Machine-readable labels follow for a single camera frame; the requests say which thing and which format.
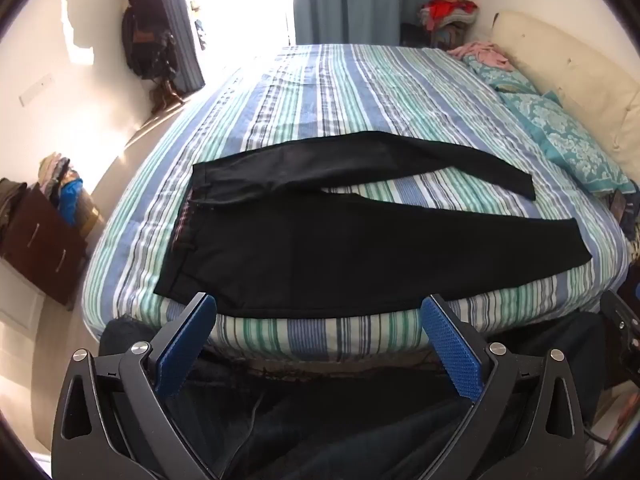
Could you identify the white wall switch plate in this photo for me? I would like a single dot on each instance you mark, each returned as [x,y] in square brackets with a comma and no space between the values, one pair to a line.
[35,90]

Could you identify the cream padded headboard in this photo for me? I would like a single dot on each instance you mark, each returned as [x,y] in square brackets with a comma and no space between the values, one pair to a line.
[575,70]

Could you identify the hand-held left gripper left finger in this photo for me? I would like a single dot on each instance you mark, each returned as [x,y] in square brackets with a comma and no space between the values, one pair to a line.
[187,340]

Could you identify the striped bed blanket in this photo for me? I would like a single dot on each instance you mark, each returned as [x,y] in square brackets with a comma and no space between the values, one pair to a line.
[350,90]

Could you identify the pile of colourful clothes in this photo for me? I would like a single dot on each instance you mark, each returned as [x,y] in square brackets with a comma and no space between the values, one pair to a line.
[67,190]

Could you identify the person's dark trousers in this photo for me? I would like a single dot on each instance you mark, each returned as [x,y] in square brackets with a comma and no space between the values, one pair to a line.
[325,435]

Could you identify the teal patterned pillow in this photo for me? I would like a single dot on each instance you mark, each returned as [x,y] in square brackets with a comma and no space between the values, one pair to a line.
[500,75]
[565,140]

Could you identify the red clothes pile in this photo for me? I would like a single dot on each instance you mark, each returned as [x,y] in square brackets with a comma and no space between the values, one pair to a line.
[447,10]

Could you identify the black pants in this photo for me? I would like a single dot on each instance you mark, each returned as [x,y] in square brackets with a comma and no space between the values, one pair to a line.
[350,250]

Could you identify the pink cloth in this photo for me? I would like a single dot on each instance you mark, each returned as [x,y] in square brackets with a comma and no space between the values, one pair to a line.
[482,55]

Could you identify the dark backpack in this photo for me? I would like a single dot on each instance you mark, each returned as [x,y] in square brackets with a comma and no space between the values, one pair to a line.
[145,40]

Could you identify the brown wooden dresser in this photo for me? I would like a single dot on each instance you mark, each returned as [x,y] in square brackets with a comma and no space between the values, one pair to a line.
[40,250]

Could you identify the wooden coat stand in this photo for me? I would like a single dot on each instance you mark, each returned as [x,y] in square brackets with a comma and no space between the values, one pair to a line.
[165,92]

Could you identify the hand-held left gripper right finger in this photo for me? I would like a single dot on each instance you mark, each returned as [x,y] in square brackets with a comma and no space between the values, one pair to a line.
[452,345]

